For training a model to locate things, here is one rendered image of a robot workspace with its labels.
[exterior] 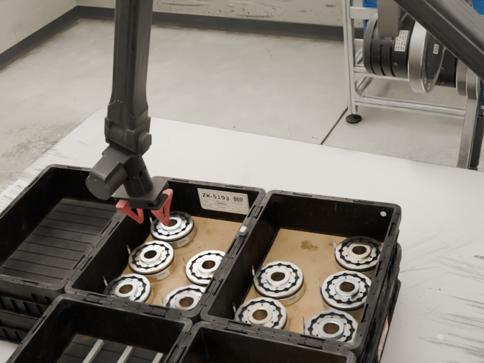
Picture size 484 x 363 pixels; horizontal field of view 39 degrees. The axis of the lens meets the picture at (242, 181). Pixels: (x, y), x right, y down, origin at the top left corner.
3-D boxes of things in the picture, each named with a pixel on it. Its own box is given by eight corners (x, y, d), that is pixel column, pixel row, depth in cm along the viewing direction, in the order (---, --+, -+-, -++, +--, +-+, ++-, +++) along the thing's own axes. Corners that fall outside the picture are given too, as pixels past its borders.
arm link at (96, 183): (153, 130, 129) (115, 111, 131) (117, 167, 122) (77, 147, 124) (151, 171, 138) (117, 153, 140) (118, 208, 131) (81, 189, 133)
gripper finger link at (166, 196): (169, 236, 142) (155, 203, 137) (140, 233, 145) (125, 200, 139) (182, 214, 147) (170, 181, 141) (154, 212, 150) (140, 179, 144)
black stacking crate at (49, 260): (63, 199, 182) (50, 165, 175) (160, 213, 171) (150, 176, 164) (-33, 307, 153) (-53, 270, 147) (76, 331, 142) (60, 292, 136)
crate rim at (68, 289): (153, 182, 166) (151, 174, 164) (269, 196, 155) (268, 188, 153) (63, 299, 137) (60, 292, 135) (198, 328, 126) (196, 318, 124)
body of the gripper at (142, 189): (156, 207, 137) (145, 179, 133) (114, 203, 142) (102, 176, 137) (170, 186, 142) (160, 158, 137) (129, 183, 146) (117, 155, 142)
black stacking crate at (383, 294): (274, 229, 160) (269, 191, 153) (402, 247, 149) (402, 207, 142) (208, 361, 131) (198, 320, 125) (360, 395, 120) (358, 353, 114)
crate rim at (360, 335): (269, 196, 155) (268, 188, 153) (402, 212, 143) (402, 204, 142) (198, 328, 126) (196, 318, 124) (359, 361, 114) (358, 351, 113)
